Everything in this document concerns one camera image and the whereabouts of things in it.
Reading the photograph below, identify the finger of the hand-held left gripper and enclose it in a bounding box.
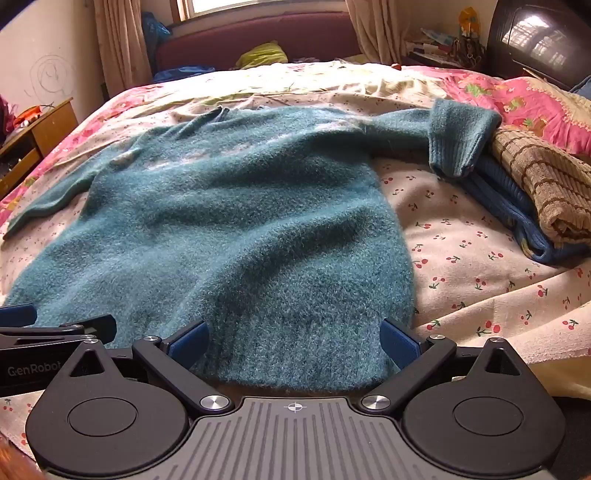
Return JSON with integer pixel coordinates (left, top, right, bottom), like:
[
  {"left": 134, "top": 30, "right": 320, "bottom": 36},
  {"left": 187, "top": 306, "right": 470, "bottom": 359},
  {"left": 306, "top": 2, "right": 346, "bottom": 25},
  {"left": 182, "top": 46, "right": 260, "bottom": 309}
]
[
  {"left": 0, "top": 315, "right": 117, "bottom": 347},
  {"left": 0, "top": 305, "right": 38, "bottom": 329}
]

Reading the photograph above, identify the window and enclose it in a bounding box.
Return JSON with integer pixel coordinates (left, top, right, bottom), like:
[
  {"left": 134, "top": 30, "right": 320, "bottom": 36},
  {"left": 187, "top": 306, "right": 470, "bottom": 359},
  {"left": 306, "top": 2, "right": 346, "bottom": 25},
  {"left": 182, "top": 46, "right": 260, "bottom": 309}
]
[{"left": 178, "top": 0, "right": 349, "bottom": 21}]

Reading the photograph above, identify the beige curtain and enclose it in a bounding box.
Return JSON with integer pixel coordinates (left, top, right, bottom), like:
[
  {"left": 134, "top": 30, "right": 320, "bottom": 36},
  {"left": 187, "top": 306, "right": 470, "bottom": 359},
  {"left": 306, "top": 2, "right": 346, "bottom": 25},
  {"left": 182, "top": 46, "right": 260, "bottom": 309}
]
[
  {"left": 92, "top": 0, "right": 155, "bottom": 100},
  {"left": 345, "top": 0, "right": 408, "bottom": 65}
]

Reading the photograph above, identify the tan checked towel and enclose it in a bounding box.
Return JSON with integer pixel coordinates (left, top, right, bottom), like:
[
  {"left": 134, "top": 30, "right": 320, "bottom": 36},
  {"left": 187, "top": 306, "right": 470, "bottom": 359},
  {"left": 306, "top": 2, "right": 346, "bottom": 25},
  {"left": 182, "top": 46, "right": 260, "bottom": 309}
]
[{"left": 489, "top": 129, "right": 591, "bottom": 245}]

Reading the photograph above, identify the cherry print bed sheet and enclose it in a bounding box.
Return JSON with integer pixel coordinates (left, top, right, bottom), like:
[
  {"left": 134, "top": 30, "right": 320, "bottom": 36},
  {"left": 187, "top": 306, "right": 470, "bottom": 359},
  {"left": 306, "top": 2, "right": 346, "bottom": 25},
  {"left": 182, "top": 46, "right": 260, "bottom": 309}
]
[{"left": 0, "top": 69, "right": 591, "bottom": 462}]

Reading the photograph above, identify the yellow bag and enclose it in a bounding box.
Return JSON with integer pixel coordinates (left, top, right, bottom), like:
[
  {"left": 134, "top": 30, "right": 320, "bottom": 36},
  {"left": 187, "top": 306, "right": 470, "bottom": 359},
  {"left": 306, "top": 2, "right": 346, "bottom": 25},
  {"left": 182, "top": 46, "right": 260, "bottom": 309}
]
[{"left": 458, "top": 7, "right": 478, "bottom": 38}]

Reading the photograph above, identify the teal knit sweater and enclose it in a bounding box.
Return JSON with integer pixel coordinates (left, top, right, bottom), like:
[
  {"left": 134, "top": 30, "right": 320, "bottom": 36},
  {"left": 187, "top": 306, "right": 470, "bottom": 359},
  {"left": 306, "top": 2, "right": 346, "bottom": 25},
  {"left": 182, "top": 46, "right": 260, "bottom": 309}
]
[{"left": 2, "top": 99, "right": 503, "bottom": 393}]

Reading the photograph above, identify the blue plastic bag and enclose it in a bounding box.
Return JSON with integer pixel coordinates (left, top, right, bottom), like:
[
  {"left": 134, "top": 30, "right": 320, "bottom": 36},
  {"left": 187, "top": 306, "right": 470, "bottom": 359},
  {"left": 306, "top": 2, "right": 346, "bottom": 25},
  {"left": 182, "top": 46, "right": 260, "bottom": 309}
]
[{"left": 141, "top": 11, "right": 172, "bottom": 51}]

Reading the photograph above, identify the wooden desk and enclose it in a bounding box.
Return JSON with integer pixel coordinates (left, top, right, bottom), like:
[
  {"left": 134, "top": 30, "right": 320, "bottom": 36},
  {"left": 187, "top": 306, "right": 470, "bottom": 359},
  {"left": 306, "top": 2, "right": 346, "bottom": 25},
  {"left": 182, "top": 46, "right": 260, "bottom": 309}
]
[{"left": 0, "top": 97, "right": 79, "bottom": 199}]

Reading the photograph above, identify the blue cloth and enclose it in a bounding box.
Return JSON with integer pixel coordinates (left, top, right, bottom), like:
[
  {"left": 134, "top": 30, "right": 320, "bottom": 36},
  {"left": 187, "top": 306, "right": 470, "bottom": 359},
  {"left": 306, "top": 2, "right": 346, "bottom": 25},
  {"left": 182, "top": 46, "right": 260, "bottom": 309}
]
[{"left": 152, "top": 66, "right": 218, "bottom": 84}]

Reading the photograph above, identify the dark wooden board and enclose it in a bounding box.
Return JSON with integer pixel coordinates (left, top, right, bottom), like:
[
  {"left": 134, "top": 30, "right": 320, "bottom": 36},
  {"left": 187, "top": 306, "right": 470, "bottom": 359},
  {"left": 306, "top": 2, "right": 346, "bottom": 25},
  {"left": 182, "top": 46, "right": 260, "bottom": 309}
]
[{"left": 487, "top": 0, "right": 591, "bottom": 90}]

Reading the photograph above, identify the yellow-green pillow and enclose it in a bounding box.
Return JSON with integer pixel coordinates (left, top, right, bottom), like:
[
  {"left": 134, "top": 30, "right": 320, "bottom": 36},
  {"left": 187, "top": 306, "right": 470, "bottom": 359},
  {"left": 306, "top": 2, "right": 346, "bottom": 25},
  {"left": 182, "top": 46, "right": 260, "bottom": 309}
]
[{"left": 237, "top": 41, "right": 289, "bottom": 70}]

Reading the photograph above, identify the pile of papers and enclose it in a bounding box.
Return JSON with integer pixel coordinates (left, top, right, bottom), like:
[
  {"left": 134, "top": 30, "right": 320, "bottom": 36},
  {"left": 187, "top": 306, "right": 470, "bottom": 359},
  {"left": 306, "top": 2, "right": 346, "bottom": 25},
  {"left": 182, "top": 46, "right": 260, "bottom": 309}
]
[{"left": 406, "top": 28, "right": 462, "bottom": 58}]

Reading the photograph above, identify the blue knit garment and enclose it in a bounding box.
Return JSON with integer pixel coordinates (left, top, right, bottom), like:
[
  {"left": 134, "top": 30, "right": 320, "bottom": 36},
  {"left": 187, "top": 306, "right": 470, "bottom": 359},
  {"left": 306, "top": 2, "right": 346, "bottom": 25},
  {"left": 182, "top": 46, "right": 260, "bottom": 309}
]
[{"left": 462, "top": 154, "right": 591, "bottom": 266}]

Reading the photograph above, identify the brown patterned bag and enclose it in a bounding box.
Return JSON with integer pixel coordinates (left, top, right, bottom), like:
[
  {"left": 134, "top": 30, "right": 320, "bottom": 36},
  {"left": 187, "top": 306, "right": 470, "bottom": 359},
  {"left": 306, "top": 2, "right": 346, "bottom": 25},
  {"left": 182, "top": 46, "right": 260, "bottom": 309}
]
[{"left": 450, "top": 36, "right": 485, "bottom": 70}]

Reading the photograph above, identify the pink floral quilt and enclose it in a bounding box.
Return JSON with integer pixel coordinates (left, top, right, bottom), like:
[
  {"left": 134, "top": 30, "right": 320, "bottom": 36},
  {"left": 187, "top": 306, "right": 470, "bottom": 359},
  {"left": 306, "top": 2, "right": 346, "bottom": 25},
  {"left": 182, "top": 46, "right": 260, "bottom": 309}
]
[{"left": 0, "top": 60, "right": 591, "bottom": 227}]

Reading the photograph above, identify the maroon bed headboard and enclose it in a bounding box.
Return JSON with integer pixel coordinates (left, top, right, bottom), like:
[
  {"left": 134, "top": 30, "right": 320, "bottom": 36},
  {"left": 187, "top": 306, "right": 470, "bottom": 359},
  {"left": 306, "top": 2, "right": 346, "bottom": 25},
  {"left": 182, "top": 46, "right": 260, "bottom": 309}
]
[{"left": 154, "top": 11, "right": 363, "bottom": 84}]

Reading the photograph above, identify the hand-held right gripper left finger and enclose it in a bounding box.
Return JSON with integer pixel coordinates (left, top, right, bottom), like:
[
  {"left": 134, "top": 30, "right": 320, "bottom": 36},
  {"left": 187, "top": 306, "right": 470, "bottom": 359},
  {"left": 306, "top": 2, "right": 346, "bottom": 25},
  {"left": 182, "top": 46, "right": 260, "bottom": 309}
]
[{"left": 60, "top": 320, "right": 233, "bottom": 414}]

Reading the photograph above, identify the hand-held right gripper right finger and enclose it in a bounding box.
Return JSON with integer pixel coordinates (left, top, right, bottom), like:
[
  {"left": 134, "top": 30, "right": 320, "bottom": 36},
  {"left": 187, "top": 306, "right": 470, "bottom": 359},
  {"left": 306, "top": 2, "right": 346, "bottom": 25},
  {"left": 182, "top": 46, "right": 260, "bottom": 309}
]
[{"left": 361, "top": 318, "right": 532, "bottom": 413}]

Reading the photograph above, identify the dark nightstand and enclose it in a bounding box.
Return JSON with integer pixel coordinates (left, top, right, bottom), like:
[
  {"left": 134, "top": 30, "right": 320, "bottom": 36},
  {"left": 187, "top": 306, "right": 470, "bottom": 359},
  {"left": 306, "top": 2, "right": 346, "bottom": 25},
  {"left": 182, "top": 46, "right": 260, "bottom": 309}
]
[{"left": 402, "top": 51, "right": 488, "bottom": 72}]

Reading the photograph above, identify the orange toy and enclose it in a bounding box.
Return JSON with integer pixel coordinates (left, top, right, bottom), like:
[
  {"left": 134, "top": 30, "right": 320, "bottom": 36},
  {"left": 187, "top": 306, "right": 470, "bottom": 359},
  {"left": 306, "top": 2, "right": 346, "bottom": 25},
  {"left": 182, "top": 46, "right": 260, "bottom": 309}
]
[{"left": 14, "top": 105, "right": 44, "bottom": 127}]

